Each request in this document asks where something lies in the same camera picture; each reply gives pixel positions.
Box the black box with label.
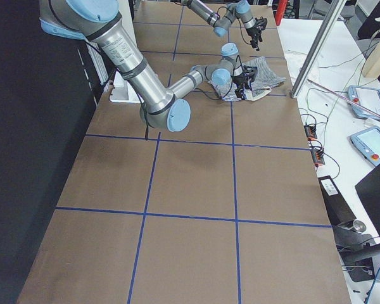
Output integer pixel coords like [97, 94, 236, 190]
[318, 175, 356, 225]

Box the orange black connector strip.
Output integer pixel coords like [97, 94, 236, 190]
[308, 139, 325, 168]
[303, 123, 317, 141]

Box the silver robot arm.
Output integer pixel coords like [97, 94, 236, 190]
[174, 0, 268, 51]
[39, 1, 255, 132]

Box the blue white striped polo shirt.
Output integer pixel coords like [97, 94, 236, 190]
[208, 56, 286, 102]

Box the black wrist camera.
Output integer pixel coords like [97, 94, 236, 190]
[243, 65, 257, 82]
[255, 16, 268, 31]

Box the orange black connector strip far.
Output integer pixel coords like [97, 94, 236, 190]
[303, 123, 317, 141]

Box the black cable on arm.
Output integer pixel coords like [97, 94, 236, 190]
[217, 6, 256, 46]
[194, 55, 244, 101]

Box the brown paper table cover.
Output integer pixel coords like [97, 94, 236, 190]
[17, 3, 352, 304]

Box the blue teach pendant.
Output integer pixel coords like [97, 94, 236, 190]
[348, 85, 380, 121]
[349, 126, 380, 167]

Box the aluminium frame post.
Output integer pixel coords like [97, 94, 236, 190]
[291, 0, 346, 98]

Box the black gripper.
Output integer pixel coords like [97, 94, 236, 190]
[234, 74, 251, 100]
[247, 25, 263, 51]

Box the far blue teach pendant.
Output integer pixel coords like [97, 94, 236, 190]
[348, 85, 380, 121]

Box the red fire extinguisher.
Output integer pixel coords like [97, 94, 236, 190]
[275, 0, 288, 26]

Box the orange black connector strip near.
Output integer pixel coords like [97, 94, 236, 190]
[308, 139, 325, 168]

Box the near blue teach pendant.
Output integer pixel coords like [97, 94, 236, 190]
[349, 126, 380, 167]

